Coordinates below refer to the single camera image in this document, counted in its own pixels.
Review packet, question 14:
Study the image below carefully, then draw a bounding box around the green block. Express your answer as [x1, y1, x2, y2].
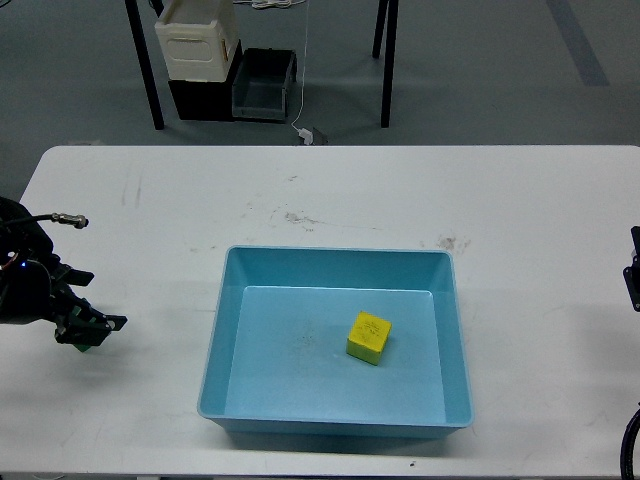
[71, 306, 113, 352]

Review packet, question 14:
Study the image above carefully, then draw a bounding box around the black table leg left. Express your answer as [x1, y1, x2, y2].
[124, 0, 164, 130]

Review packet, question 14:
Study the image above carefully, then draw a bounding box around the blue plastic box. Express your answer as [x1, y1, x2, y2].
[197, 246, 474, 439]

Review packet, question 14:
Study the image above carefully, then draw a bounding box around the dark grey storage bin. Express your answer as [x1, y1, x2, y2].
[232, 48, 297, 123]

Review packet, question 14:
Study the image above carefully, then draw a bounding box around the black crate under container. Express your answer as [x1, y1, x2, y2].
[168, 42, 243, 122]

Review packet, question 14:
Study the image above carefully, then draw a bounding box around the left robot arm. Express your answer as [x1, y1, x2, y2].
[1, 197, 128, 352]

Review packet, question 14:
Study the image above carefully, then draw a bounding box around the cream plastic container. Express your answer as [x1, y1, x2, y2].
[155, 0, 239, 83]

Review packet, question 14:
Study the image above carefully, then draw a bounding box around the black table leg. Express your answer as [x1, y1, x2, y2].
[124, 0, 164, 130]
[371, 0, 399, 128]

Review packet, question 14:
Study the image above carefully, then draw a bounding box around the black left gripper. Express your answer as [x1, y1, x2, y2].
[1, 258, 128, 346]

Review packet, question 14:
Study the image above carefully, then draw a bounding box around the yellow block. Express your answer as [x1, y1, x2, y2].
[346, 311, 392, 366]

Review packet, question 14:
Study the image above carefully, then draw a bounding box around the white cable with plug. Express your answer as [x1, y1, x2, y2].
[233, 0, 315, 147]

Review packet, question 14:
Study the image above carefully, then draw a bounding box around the black table leg right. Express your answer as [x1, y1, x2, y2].
[371, 0, 399, 128]

